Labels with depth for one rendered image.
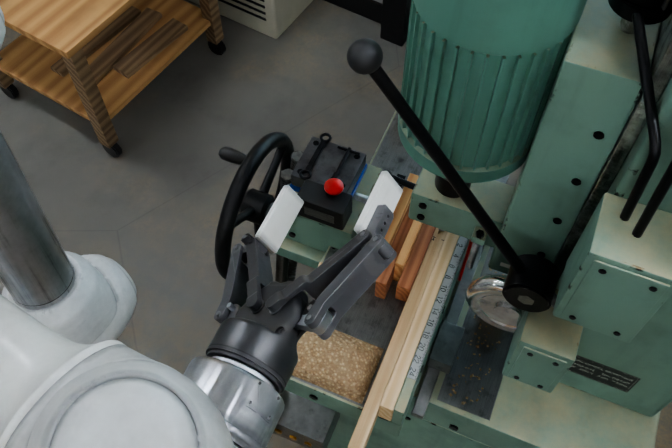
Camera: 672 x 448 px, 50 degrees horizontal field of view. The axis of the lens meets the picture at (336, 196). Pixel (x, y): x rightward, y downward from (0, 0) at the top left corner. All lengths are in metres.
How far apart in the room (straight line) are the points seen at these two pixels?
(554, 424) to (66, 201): 1.73
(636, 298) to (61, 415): 0.58
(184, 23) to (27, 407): 2.26
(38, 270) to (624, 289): 0.80
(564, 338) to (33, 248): 0.74
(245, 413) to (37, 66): 2.14
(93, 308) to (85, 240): 1.13
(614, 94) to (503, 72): 0.11
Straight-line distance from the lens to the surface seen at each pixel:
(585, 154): 0.82
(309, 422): 1.35
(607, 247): 0.76
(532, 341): 0.94
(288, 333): 0.62
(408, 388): 1.02
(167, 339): 2.13
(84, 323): 1.24
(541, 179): 0.87
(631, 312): 0.83
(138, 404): 0.38
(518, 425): 1.20
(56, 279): 1.18
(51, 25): 2.20
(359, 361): 1.06
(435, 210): 1.05
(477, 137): 0.83
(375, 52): 0.69
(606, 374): 1.16
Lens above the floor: 1.92
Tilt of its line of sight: 56 degrees down
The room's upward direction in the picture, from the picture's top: straight up
